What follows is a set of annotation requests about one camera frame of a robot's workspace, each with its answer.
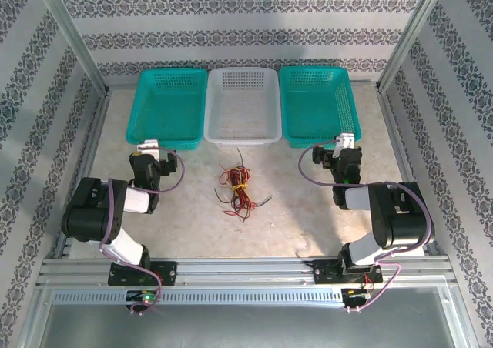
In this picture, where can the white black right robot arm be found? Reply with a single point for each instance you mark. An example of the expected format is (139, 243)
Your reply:
(400, 217)

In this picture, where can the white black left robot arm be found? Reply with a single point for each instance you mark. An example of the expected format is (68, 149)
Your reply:
(88, 217)

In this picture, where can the teal plastic basket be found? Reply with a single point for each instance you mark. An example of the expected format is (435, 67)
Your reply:
(165, 105)
(316, 101)

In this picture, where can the white plastic basket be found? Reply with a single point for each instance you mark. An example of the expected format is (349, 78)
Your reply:
(242, 105)

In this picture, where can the small controller board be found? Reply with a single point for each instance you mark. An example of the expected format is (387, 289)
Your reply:
(144, 297)
(358, 293)

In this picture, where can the grey metal panel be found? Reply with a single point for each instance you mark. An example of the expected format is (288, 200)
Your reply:
(246, 328)

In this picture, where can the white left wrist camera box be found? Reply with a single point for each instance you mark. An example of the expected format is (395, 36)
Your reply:
(148, 148)

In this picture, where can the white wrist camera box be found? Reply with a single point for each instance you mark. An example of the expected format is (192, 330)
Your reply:
(148, 148)
(344, 140)

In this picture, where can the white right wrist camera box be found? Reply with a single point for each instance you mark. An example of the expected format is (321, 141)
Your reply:
(344, 140)

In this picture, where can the aluminium side rail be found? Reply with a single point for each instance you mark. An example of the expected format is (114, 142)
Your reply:
(89, 151)

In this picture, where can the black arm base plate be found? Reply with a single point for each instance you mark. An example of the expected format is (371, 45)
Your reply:
(167, 273)
(323, 273)

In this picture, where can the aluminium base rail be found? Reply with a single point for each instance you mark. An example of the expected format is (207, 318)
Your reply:
(246, 271)

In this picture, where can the aluminium frame post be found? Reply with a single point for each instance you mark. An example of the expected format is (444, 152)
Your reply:
(417, 32)
(70, 32)

